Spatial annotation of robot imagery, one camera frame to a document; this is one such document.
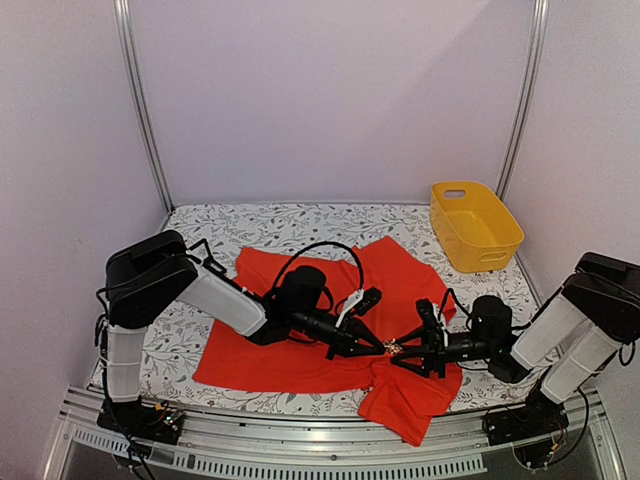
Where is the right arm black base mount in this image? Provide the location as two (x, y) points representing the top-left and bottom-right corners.
(482, 395), (569, 446)

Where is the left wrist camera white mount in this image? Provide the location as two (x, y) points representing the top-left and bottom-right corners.
(335, 287), (382, 327)

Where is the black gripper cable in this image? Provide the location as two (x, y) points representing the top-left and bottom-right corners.
(439, 287), (476, 331)
(272, 241), (365, 301)

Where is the right aluminium corner post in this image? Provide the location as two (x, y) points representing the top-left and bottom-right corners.
(495, 0), (550, 201)

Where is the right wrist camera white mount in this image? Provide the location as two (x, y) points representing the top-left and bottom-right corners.
(416, 298), (444, 333)

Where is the floral patterned table mat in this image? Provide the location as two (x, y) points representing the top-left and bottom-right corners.
(89, 201), (565, 418)

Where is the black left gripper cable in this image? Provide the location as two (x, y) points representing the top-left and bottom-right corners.
(272, 241), (365, 301)

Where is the red t-shirt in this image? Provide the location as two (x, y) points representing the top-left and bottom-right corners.
(193, 237), (463, 446)

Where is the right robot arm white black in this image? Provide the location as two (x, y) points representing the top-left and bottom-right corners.
(391, 252), (639, 436)

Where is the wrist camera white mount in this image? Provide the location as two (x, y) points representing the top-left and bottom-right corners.
(335, 287), (382, 327)
(416, 298), (444, 333)

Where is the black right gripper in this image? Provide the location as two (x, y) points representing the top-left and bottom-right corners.
(391, 324), (496, 378)

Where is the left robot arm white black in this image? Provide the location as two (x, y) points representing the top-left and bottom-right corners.
(96, 230), (385, 434)

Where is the aluminium corner post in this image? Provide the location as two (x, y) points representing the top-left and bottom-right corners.
(113, 0), (175, 216)
(495, 0), (550, 201)

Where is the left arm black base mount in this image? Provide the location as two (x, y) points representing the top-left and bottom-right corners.
(97, 398), (184, 445)

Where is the aluminium front rail frame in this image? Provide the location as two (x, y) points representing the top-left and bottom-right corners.
(43, 387), (626, 479)

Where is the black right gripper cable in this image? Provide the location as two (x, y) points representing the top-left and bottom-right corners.
(439, 287), (476, 331)

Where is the yellow plastic basket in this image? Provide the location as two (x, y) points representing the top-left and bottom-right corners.
(430, 181), (524, 274)

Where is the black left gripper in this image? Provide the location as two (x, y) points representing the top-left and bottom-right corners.
(290, 309), (386, 362)

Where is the left aluminium corner post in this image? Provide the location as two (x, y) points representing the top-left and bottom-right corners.
(113, 0), (175, 216)

